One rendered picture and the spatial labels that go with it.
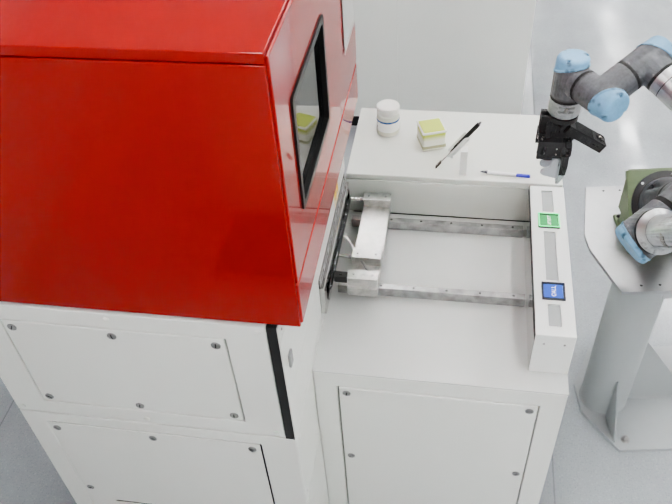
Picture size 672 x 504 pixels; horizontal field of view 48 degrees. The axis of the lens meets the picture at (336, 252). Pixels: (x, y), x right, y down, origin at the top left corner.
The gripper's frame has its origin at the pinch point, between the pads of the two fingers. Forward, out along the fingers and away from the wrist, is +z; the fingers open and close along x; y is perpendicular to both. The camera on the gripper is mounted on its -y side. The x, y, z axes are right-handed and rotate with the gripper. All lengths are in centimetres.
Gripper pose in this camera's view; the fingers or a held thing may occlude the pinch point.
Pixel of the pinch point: (559, 179)
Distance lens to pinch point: 202.3
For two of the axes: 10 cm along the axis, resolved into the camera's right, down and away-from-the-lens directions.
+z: 0.6, 7.2, 7.0
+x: -1.6, 6.9, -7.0
